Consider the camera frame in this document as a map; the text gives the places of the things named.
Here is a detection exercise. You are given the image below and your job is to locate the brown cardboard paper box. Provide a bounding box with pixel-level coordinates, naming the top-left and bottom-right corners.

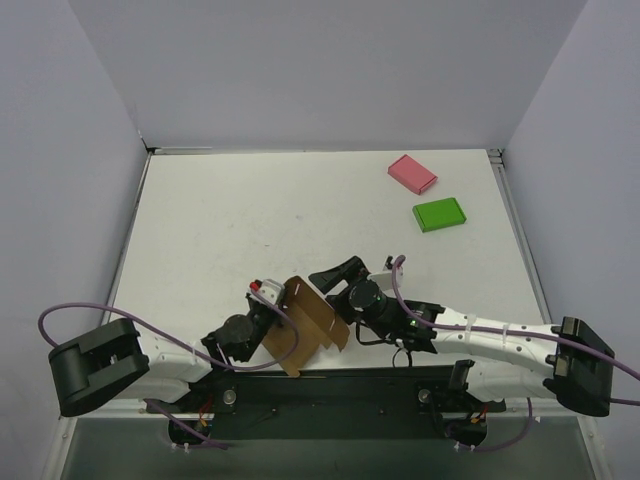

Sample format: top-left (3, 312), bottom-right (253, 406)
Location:
top-left (278, 276), bottom-right (350, 378)

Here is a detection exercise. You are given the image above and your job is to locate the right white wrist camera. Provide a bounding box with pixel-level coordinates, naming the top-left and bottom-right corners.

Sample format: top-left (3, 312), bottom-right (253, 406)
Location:
top-left (367, 255), bottom-right (406, 291)

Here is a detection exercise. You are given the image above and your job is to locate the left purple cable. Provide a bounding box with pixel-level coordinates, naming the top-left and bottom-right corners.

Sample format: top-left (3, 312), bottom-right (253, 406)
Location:
top-left (38, 292), bottom-right (301, 449)

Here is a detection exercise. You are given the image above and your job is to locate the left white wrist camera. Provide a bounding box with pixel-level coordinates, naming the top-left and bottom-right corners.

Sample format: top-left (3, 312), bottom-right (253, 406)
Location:
top-left (248, 279), bottom-right (286, 305)

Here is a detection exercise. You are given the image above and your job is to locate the pink paper box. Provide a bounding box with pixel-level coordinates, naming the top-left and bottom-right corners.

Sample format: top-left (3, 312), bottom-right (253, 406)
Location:
top-left (387, 154), bottom-right (438, 195)

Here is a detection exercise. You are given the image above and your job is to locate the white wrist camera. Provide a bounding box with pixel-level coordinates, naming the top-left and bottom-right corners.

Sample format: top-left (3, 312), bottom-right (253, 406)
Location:
top-left (248, 279), bottom-right (286, 305)
top-left (367, 255), bottom-right (406, 291)

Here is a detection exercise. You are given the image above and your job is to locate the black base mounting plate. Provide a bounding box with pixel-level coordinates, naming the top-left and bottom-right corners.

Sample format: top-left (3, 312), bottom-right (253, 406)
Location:
top-left (148, 365), bottom-right (506, 441)

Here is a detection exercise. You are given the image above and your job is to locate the aluminium table frame rail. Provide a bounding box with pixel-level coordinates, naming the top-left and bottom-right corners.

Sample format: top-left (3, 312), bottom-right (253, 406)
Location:
top-left (109, 149), bottom-right (550, 342)

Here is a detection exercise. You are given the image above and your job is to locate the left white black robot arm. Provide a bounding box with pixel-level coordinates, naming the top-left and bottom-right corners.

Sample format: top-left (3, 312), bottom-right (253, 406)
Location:
top-left (37, 294), bottom-right (293, 418)

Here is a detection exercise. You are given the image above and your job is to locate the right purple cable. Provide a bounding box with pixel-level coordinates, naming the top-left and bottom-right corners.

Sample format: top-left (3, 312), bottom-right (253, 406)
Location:
top-left (392, 255), bottom-right (640, 454)

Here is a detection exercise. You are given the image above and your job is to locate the green paper box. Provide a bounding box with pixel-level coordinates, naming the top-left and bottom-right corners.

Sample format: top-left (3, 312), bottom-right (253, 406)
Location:
top-left (412, 197), bottom-right (467, 233)

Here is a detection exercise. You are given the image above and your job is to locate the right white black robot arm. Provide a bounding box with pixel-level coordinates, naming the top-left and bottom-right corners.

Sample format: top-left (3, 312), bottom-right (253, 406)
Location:
top-left (309, 256), bottom-right (615, 417)

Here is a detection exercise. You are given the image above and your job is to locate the purple cable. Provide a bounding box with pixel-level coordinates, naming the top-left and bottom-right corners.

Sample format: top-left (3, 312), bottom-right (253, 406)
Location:
top-left (38, 292), bottom-right (301, 449)
top-left (392, 255), bottom-right (640, 454)

